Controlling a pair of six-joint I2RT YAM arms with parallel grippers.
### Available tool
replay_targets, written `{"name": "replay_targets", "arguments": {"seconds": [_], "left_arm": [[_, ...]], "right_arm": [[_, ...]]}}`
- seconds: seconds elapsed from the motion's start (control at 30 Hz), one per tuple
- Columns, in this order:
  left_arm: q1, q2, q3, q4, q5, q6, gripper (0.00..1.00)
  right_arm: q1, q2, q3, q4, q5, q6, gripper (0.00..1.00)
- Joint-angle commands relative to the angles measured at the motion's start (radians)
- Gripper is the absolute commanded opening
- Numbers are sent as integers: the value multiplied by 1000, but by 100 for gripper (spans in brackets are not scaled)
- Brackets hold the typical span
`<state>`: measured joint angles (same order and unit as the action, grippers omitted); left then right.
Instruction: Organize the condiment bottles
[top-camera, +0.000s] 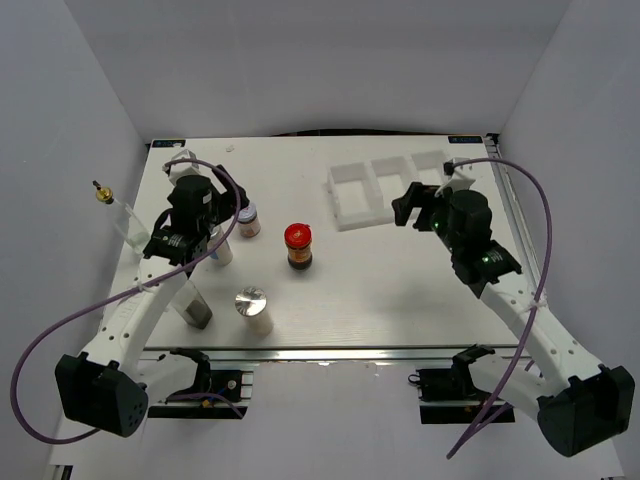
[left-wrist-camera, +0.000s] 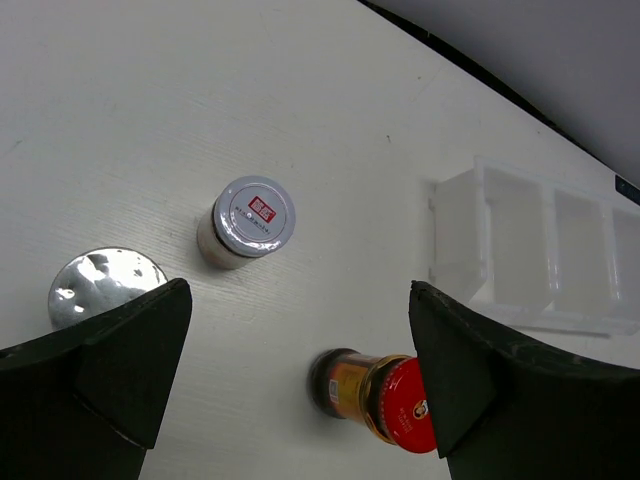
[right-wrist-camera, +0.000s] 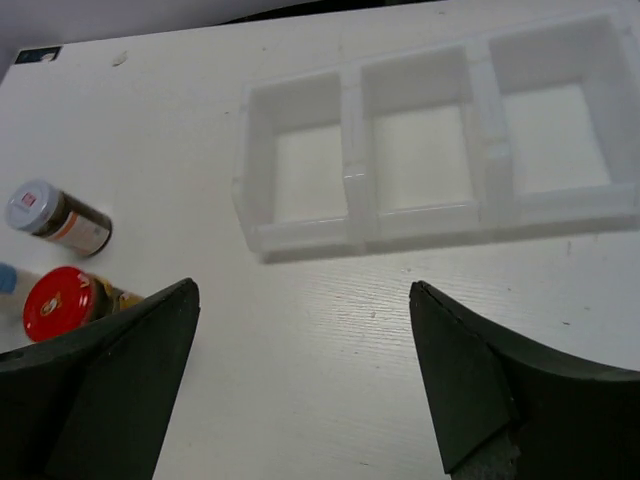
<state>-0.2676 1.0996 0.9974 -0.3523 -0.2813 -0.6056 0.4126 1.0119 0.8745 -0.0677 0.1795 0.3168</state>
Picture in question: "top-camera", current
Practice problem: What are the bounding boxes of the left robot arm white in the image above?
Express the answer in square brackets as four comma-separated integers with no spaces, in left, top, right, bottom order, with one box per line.
[55,165,249,437]

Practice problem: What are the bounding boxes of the glass bottle gold spout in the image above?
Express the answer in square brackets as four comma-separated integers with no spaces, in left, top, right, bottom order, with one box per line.
[92,181,150,256]

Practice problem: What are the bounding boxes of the white three-slot organizer tray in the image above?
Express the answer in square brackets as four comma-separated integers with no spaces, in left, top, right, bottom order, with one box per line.
[326,149,448,231]

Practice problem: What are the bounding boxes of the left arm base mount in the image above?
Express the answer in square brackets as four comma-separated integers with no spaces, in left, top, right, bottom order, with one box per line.
[148,348,253,420]

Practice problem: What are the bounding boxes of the white tube bottle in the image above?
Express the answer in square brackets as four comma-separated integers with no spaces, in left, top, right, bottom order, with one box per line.
[207,226,233,267]

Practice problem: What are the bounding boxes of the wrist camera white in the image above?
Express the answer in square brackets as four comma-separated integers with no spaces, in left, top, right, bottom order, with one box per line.
[441,158,475,192]
[162,149,200,186]

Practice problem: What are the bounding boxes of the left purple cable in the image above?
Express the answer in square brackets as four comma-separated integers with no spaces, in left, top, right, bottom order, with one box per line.
[9,158,243,445]

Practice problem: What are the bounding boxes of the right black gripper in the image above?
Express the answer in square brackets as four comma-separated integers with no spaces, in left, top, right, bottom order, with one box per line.
[390,183,461,255]

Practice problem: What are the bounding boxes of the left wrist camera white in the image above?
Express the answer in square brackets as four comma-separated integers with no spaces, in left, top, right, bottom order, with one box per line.
[162,149,200,186]

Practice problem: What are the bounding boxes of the silver lid white shaker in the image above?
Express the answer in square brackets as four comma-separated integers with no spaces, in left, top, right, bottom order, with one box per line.
[234,286,274,336]

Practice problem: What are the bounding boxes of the aluminium rail front edge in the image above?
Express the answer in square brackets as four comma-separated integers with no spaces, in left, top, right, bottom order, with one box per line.
[139,345,531,365]

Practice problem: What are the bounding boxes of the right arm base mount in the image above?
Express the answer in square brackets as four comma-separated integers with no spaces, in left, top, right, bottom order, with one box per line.
[407,345,495,425]

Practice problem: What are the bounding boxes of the purple lid spice jar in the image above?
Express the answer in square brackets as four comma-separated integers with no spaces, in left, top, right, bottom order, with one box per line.
[237,202,261,238]

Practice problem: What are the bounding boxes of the clear bottle dark contents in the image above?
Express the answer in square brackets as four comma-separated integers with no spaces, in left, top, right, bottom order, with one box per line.
[171,280,213,330]

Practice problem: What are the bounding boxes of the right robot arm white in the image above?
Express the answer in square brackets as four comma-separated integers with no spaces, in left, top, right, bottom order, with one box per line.
[391,182,635,457]

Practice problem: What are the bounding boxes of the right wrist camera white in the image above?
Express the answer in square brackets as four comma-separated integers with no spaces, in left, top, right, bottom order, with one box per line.
[441,158,475,192]

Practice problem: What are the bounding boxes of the red lid sauce jar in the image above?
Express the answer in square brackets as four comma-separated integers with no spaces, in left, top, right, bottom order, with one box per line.
[284,223,313,271]

